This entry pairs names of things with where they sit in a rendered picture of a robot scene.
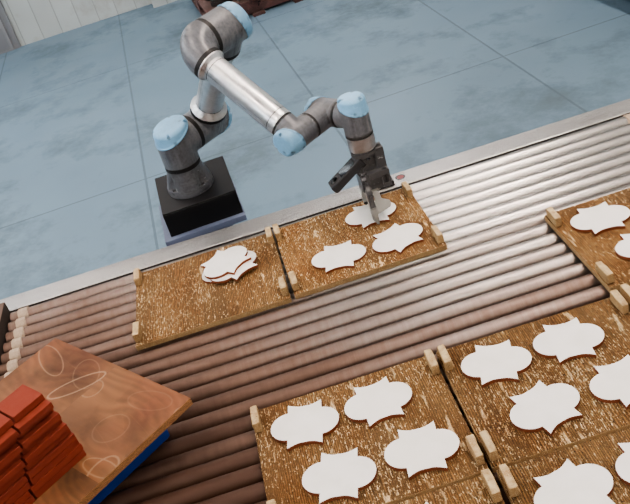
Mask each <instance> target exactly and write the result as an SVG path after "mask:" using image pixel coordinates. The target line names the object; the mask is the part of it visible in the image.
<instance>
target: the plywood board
mask: <svg viewBox="0 0 630 504"><path fill-rule="evenodd" d="M22 384H24V385H26V386H28V387H30V388H32V389H34V390H36V391H38V392H40V393H42V394H43V396H44V398H45V399H46V400H48V401H50V402H51V403H52V405H53V406H54V408H53V410H54V411H56V412H58V413H59V414H60V416H61V420H62V422H64V423H66V424H67V426H68V427H69V429H70V431H71V432H72V433H74V435H75V436H76V438H77V440H78V442H79V443H81V444H82V446H83V448H84V449H83V450H84V451H85V453H86V456H84V457H83V458H82V459H81V460H80V461H79V462H78V463H77V464H76V465H74V466H73V467H72V468H71V469H70V470H69V471H68V472H67V473H65V474H64V475H63V476H62V477H61V478H60V479H59V480H58V481H57V482H55V483H54V484H53V485H52V486H51V487H50V488H49V489H48V490H46V491H45V492H44V493H43V494H42V495H41V496H40V497H39V498H36V497H34V496H33V495H32V496H33V497H34V499H35V502H33V503H32V504H88V503H89V502H90V501H91V500H92V499H93V498H94V497H95V496H96V495H97V494H98V493H99V492H100V491H102V490H103V489H104V488H105V487H106V486H107V485H108V484H109V483H110V482H111V481H112V480H113V479H114V478H115V477H116V476H117V475H118V474H120V473H121V472H122V471H123V470H124V469H125V468H126V467H127V466H128V465H129V464H130V463H131V462H132V461H133V460H134V459H135V458H136V457H137V456H139V455H140V454H141V453H142V452H143V451H144V450H145V449H146V448H147V447H148V446H149V445H150V444H151V443H152V442H153V441H154V440H155V439H157V438H158V437H159V436H160V435H161V434H162V433H163V432H164V431H165V430H166V429H167V428H168V427H169V426H170V425H171V424H172V423H173V422H175V421H176V420H177V419H178V418H179V417H180V416H181V415H182V414H183V413H184V412H185V411H186V410H187V409H188V408H189V407H190V406H191V405H192V404H193V403H192V400H191V398H189V397H187V396H185V395H183V394H180V393H178V392H176V391H174V390H171V389H169V388H167V387H165V386H162V385H160V384H158V383H156V382H153V381H151V380H149V379H147V378H144V377H142V376H140V375H138V374H135V373H133V372H131V371H129V370H126V369H124V368H122V367H120V366H117V365H115V364H113V363H111V362H108V361H106V360H104V359H102V358H99V357H97V356H95V355H93V354H90V353H88V352H86V351H84V350H81V349H79V348H77V347H75V346H72V345H70V344H68V343H66V342H63V341H61V340H59V339H57V338H55V339H53V340H52V341H51V342H50V343H48V344H47V345H46V346H44V347H43V348H42V349H41V350H39V351H38V352H37V353H35V354H34V355H33V356H32V357H30V358H29V359H28V360H26V361H25V362H24V363H23V364H21V365H20V366H19V367H17V368H16V369H15V370H14V371H12V372H11V373H10V374H9V375H7V376H6V377H5V378H3V379H2V380H1V381H0V402H1V401H2V400H4V399H5V398H6V397H7V396H9V395H10V394H11V393H12V392H14V391H15V390H16V389H17V388H19V387H20V386H21V385H22Z"/></svg>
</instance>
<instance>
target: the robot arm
mask: <svg viewBox="0 0 630 504"><path fill-rule="evenodd" d="M252 32H253V26H252V22H251V20H250V18H249V16H248V14H247V13H246V12H245V10H244V9H243V8H242V7H241V6H239V5H238V4H236V3H234V2H231V1H227V2H225V3H223V4H219V5H218V6H217V7H216V8H214V9H212V10H211V11H209V12H208V13H206V14H204V15H203V16H201V17H199V18H198V19H196V20H194V21H192V22H191V23H189V24H188V25H187V26H186V27H185V29H184V30H183V32H182V35H181V38H180V51H181V55H182V58H183V60H184V62H185V64H186V66H187V67H188V68H189V70H190V71H191V72H192V73H193V74H194V75H195V76H196V77H198V78H199V79H200V81H199V86H198V92H197V95H196V96H194V97H193V99H192V101H191V104H190V110H189V111H188V112H187V113H185V114H184V115H183V116H182V115H172V116H170V117H169V118H168V117H167V118H165V119H163V120H162V121H160V122H159V123H158V124H157V125H156V127H155V128H154V130H153V138H154V141H155V146H156V148H157V149H158V152H159V154H160V157H161V160H162V162H163V165H164V167H165V170H166V172H167V189H168V192H169V194H170V196H171V197H172V198H175V199H189V198H193V197H196V196H198V195H201V194H202V193H204V192H206V191H207V190H208V189H209V188H210V187H211V186H212V184H213V181H214V180H213V176H212V173H211V172H210V170H209V169H208V168H207V167H206V165H205V164H204V163H203V162H202V161H201V159H200V156H199V153H198V150H199V149H200V148H202V147H203V146H204V145H206V144H207V143H208V142H210V141H211V140H213V139H214V138H215V137H217V136H218V135H220V134H222V133H223V132H225V131H226V129H227V128H229V126H230V125H231V122H232V113H231V112H230V110H231V109H230V107H229V105H228V104H227V103H226V101H225V96H227V97H228V98H229V99H230V100H231V101H233V102H234V103H235V104H236V105H237V106H239V107H240V108H241V109H242V110H244V111H245V112H246V113H247V114H248V115H250V116H251V117H252V118H253V119H254V120H256V121H257V122H258V123H259V124H261V125H262V126H263V127H264V128H265V129H267V130H268V131H269V132H270V133H272V134H273V135H274V136H273V143H274V146H275V147H276V148H277V149H278V151H279V152H280V153H281V154H282V155H284V156H288V157H290V156H293V155H295V154H297V153H298V152H300V151H302V150H303V149H304V148H305V147H306V146H307V145H308V144H310V143H311V142H312V141H313V140H315V139H316V138H317V137H319V136H320V135H321V134H322V133H324V132H325V131H326V130H327V129H329V128H330V127H335V128H343V129H344V133H345V137H346V141H347V145H348V149H349V151H350V154H351V158H350V159H349V160H348V161H347V162H346V163H345V165H344V166H343V167H342V168H341V169H340V170H339V171H338V172H337V173H336V174H335V175H334V176H333V177H332V179H331V180H330V181H329V182H328V184H329V186H330V187H331V189H332V190H333V191H334V192H335V193H339V192H340V191H341V190H342V189H343V188H344V186H345V185H346V184H347V183H348V182H349V181H350V180H351V179H352V178H353V177H354V176H355V175H356V177H357V181H358V184H359V189H360V192H361V196H362V200H363V203H364V204H365V205H367V204H368V205H369V208H370V212H371V215H372V219H373V220H374V221H375V222H376V223H377V224H380V221H379V216H378V214H380V213H381V212H383V211H384V210H386V209H387V208H389V207H390V206H391V202H390V200H389V199H383V198H381V196H380V193H379V192H378V190H380V189H381V188H382V187H387V186H390V185H392V181H391V176H390V172H389V168H388V167H387V163H386V159H385V154H384V150H383V146H382V145H381V144H380V142H376V140H375V136H374V132H373V128H372V123H371V119H370V114H369V107H368V105H367V102H366V98H365V96H364V94H363V93H361V92H358V91H354V92H347V93H344V94H342V95H341V96H340V97H339V98H338V99H334V98H328V97H324V96H322V97H312V98H310V99H309V100H308V101H307V104H306V105H305V107H304V112H303V113H302V114H300V115H299V116H298V117H296V116H295V115H293V114H292V113H291V112H290V111H289V110H287V109H286V108H285V107H284V106H283V105H281V104H280V103H279V102H278V101H276V100H275V99H274V98H273V97H271V96H270V95H269V94H268V93H266V92H265V91H264V90H263V89H262V88H260V87H259V86H258V85H257V84H255V83H254V82H253V81H252V80H250V79H249V78H248V77H247V76H245V75H244V74H243V73H242V72H241V71H239V70H238V69H237V68H236V67H234V66H233V65H232V62H233V60H234V59H236V58H237V57H238V55H239V54H240V50H241V46H242V42H243V41H244V40H245V39H248V38H249V37H250V36H251V35H252ZM372 194H373V195H372ZM373 196H374V198H373ZM374 200H375V202H374Z"/></svg>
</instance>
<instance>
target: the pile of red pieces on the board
mask: <svg viewBox="0 0 630 504"><path fill-rule="evenodd" d="M53 408H54V406H53V405H52V403H51V402H50V401H48V400H46V399H45V398H44V396H43V394H42V393H40V392H38V391H36V390H34V389H32V388H30V387H28V386H26V385H24V384H22V385H21V386H20V387H19V388H17V389H16V390H15V391H14V392H12V393H11V394H10V395H9V396H7V397H6V398H5V399H4V400H2V401H1V402H0V504H32V503H33V502H35V499H34V497H36V498H39V497H40V496H41V495H42V494H43V493H44V492H45V491H46V490H48V489H49V488H50V487H51V486H52V485H53V484H54V483H55V482H57V481H58V480H59V479H60V478H61V477H62V476H63V475H64V474H65V473H67V472H68V471H69V470H70V469H71V468H72V467H73V466H74V465H76V464H77V463H78V462H79V461H80V460H81V459H82V458H83V457H84V456H86V453H85V451H84V450H83V449H84V448H83V446H82V444H81V443H79V442H78V440H77V438H76V436H75V435H74V433H72V432H71V431H70V429H69V427H68V426H67V424H66V423H64V422H62V420H61V416H60V414H59V413H58V412H56V411H54V410H53ZM32 495H33V496H34V497H33V496H32Z"/></svg>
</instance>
